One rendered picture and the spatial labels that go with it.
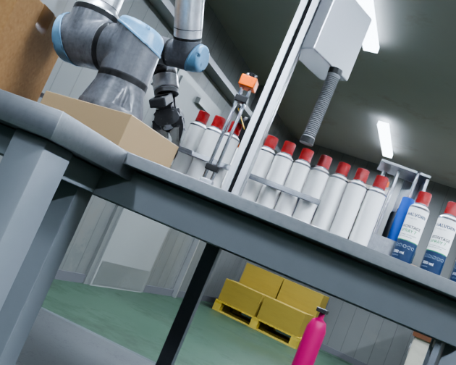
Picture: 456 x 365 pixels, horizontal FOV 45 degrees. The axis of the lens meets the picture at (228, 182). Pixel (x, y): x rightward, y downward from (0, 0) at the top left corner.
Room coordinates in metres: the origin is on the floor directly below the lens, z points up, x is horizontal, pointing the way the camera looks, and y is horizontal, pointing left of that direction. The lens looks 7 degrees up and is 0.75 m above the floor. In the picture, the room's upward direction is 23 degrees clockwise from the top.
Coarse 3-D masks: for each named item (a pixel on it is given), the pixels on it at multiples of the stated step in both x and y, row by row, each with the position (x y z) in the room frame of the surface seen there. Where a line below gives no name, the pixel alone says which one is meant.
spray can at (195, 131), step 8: (200, 112) 1.51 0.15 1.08; (200, 120) 1.51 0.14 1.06; (192, 128) 1.50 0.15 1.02; (200, 128) 1.50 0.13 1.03; (192, 136) 1.50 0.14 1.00; (200, 136) 1.51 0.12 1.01; (184, 144) 1.50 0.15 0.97; (192, 144) 1.50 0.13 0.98; (176, 160) 1.51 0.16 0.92; (184, 160) 1.50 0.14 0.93; (176, 168) 1.50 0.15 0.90; (184, 168) 1.50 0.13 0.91
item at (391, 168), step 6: (384, 162) 1.45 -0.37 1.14; (390, 162) 1.45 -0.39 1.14; (378, 168) 1.54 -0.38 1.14; (384, 168) 1.51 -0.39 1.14; (390, 168) 1.48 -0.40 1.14; (396, 168) 1.46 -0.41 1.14; (402, 168) 1.44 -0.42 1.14; (408, 168) 1.44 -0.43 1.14; (390, 174) 1.54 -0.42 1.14; (402, 174) 1.49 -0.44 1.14; (408, 174) 1.47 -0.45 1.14; (414, 174) 1.44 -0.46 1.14; (420, 174) 1.43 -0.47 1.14; (408, 180) 1.53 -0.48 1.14; (420, 180) 1.48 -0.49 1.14
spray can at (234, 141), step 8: (240, 128) 1.48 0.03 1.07; (224, 136) 1.47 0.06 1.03; (232, 136) 1.46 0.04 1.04; (224, 144) 1.47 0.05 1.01; (232, 144) 1.47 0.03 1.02; (216, 152) 1.47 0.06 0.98; (232, 152) 1.47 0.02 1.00; (224, 160) 1.47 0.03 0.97; (208, 176) 1.47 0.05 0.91; (216, 176) 1.46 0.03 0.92; (224, 176) 1.49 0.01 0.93; (216, 184) 1.47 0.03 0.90
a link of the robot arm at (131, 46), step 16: (128, 16) 1.17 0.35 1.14; (96, 32) 1.19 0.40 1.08; (112, 32) 1.18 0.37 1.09; (128, 32) 1.16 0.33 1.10; (144, 32) 1.16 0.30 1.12; (96, 48) 1.19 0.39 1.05; (112, 48) 1.17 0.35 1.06; (128, 48) 1.16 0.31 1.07; (144, 48) 1.17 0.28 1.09; (160, 48) 1.20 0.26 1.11; (96, 64) 1.22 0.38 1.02; (112, 64) 1.16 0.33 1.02; (128, 64) 1.16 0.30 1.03; (144, 64) 1.18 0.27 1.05; (144, 80) 1.19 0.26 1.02
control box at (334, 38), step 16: (336, 0) 1.29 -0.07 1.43; (352, 0) 1.33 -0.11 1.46; (320, 16) 1.30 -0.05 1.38; (336, 16) 1.31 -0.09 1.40; (352, 16) 1.35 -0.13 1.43; (368, 16) 1.39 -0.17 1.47; (320, 32) 1.29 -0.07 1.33; (336, 32) 1.32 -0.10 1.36; (352, 32) 1.36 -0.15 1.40; (304, 48) 1.31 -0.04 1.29; (320, 48) 1.30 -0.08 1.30; (336, 48) 1.34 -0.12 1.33; (352, 48) 1.38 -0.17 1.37; (304, 64) 1.41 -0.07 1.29; (320, 64) 1.36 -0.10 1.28; (336, 64) 1.35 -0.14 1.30; (352, 64) 1.40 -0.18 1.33
